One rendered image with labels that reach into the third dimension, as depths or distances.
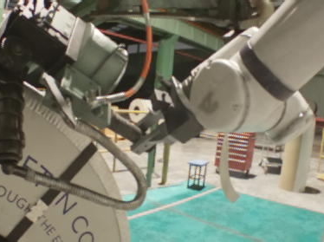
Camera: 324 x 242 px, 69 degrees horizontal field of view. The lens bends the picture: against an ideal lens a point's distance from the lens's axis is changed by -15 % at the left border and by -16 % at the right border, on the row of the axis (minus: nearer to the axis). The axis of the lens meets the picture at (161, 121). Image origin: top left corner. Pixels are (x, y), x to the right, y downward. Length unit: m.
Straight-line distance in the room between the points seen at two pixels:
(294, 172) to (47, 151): 4.50
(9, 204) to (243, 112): 0.54
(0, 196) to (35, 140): 0.16
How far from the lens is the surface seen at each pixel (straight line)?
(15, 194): 0.67
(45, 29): 0.50
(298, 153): 4.83
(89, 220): 0.79
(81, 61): 0.51
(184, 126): 0.50
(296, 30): 0.30
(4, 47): 0.46
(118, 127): 0.54
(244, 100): 0.30
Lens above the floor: 1.30
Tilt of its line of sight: 4 degrees down
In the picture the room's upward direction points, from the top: 5 degrees clockwise
